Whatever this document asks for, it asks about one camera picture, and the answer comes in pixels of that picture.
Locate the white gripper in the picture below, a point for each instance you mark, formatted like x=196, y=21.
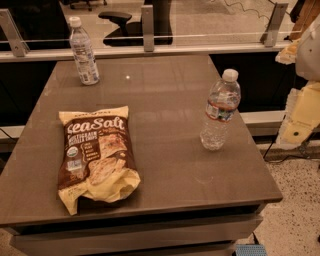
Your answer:
x=309, y=56

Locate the clear water bottle red label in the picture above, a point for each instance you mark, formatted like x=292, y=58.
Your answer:
x=223, y=100

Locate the tall water bottle white label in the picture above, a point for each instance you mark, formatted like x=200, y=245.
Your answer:
x=83, y=54

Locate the wooden board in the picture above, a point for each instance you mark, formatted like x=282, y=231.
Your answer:
x=302, y=15

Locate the black office chair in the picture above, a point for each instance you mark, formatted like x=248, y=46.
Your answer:
x=133, y=28

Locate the blue perforated box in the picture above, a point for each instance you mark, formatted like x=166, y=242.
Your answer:
x=250, y=250

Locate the sea salt chips bag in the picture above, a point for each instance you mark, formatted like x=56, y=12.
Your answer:
x=98, y=160

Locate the glass partition panel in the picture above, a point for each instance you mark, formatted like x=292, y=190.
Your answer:
x=177, y=22

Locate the right metal glass bracket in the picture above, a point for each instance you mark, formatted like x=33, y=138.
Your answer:
x=269, y=37

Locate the metal glass bracket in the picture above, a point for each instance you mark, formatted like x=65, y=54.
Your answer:
x=17, y=44
x=269, y=37
x=148, y=27

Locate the middle metal glass bracket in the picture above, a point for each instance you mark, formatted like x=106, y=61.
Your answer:
x=148, y=27

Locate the left metal glass bracket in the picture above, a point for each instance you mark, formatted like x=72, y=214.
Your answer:
x=17, y=44

